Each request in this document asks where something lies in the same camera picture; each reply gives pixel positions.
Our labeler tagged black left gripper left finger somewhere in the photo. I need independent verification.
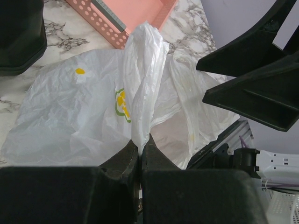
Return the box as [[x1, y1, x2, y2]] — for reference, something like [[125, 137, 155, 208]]
[[0, 141, 139, 224]]

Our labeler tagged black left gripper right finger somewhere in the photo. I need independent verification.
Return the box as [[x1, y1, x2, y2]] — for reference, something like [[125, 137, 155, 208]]
[[142, 138, 268, 224]]

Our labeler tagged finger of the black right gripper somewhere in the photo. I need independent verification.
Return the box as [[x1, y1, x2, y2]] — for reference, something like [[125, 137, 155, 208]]
[[202, 52, 299, 132], [196, 0, 294, 77]]

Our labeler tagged white plastic bag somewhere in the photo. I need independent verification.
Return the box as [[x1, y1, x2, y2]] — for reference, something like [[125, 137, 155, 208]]
[[1, 23, 239, 169]]

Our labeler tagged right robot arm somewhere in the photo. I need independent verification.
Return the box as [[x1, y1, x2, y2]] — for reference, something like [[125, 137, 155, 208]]
[[188, 0, 299, 224]]

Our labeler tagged pink perforated plastic basket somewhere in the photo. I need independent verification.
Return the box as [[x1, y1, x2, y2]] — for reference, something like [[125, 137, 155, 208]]
[[67, 0, 177, 49]]

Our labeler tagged black toolbox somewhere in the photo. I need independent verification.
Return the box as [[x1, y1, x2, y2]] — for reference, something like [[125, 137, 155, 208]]
[[0, 0, 47, 77]]

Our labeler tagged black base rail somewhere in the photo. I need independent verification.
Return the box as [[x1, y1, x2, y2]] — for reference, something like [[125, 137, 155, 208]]
[[187, 120, 254, 169]]

